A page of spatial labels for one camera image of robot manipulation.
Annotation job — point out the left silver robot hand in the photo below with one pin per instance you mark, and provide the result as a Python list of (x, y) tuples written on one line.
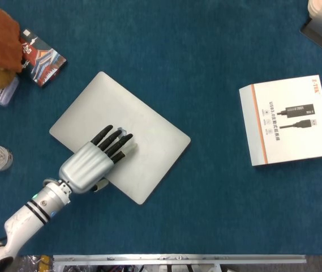
[(87, 167)]

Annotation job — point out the silver laptop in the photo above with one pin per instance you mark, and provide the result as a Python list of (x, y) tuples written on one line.
[(149, 147)]

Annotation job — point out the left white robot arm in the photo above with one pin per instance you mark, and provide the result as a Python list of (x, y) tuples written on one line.
[(22, 221)]

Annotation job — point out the colourful printed card box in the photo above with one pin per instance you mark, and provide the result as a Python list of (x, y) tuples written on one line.
[(44, 65)]

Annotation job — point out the clear plastic labelled case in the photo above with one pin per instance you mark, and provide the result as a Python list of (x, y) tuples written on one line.
[(0, 97)]

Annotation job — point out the crinkled clear plastic bag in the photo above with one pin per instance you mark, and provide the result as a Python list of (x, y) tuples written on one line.
[(29, 263)]

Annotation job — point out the teal felt table mat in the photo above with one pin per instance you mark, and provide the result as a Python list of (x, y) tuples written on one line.
[(177, 42)]

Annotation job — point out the white stacked plastic containers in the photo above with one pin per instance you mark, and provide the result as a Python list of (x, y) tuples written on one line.
[(316, 5)]

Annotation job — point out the aluminium frame rail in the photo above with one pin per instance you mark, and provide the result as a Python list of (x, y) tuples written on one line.
[(177, 259)]

